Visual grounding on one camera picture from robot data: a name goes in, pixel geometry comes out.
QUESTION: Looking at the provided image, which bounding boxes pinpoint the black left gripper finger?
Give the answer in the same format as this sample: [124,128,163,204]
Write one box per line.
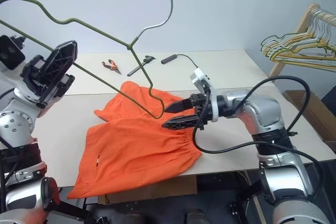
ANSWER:
[36,40,79,109]

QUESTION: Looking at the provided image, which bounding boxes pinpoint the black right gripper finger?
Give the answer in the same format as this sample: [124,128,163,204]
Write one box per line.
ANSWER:
[161,114,201,131]
[164,99,195,114]

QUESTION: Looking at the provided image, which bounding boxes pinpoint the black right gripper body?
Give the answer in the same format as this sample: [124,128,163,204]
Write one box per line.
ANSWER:
[189,92,214,131]

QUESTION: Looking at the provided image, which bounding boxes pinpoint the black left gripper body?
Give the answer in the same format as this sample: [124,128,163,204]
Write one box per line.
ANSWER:
[20,55,76,110]

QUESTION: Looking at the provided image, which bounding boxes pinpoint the green wire hanger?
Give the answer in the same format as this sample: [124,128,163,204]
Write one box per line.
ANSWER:
[0,0,175,120]

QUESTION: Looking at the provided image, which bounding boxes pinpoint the orange shorts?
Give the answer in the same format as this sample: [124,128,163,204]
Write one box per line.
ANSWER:
[67,80,203,200]

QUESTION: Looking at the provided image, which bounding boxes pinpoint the wooden hanger rack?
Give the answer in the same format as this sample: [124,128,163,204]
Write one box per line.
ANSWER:
[268,3,336,78]

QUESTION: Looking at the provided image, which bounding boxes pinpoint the black caliper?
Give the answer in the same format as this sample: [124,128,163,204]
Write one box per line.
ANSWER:
[127,55,156,77]

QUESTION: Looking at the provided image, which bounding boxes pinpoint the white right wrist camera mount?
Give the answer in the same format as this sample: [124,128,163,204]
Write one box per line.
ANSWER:
[189,67,224,123]

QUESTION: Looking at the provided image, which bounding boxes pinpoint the black adapter with cable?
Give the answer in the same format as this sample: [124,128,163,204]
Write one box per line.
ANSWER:
[160,53,200,70]

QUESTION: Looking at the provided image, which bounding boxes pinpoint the orange handled pliers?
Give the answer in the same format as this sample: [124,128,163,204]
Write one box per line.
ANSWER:
[101,59,122,76]

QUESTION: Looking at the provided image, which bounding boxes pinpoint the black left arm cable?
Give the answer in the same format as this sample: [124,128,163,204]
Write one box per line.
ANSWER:
[0,89,20,209]

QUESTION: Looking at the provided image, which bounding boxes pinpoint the bundle of wire hangers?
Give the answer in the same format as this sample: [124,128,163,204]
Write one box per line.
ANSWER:
[266,11,336,74]

